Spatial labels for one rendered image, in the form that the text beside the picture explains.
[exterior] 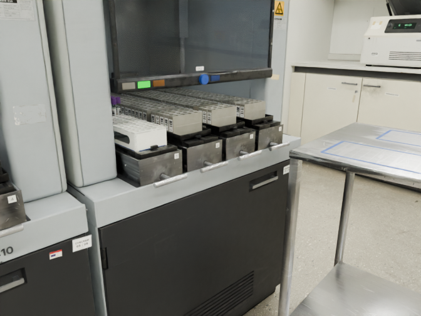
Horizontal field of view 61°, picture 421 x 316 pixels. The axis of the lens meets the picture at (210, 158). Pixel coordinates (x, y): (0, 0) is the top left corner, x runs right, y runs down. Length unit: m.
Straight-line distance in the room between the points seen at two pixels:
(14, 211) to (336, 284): 1.04
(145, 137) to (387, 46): 2.35
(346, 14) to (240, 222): 2.93
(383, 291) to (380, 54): 2.00
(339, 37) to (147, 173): 3.18
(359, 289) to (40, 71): 1.17
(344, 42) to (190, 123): 2.93
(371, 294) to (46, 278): 1.01
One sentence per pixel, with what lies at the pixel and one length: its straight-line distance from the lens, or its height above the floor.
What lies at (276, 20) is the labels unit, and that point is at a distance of 1.34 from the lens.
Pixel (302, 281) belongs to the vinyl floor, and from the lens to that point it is 1.84.
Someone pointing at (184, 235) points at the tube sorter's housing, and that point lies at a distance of 1.07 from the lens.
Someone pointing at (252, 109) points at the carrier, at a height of 0.86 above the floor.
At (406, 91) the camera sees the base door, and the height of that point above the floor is 0.74.
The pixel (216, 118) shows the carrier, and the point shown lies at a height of 0.85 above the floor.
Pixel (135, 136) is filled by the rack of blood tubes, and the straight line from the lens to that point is 0.92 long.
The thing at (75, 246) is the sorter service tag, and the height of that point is 0.64.
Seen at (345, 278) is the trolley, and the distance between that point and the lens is 1.43.
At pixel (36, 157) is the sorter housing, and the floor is 0.84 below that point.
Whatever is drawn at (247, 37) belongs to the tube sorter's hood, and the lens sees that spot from 1.21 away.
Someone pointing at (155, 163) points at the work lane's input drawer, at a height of 0.79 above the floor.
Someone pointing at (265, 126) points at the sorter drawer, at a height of 0.81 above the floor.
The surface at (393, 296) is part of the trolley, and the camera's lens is 1.41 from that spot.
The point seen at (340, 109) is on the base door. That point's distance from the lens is 3.17.
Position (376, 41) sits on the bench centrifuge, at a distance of 3.04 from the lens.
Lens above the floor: 1.09
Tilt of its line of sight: 18 degrees down
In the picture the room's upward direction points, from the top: straight up
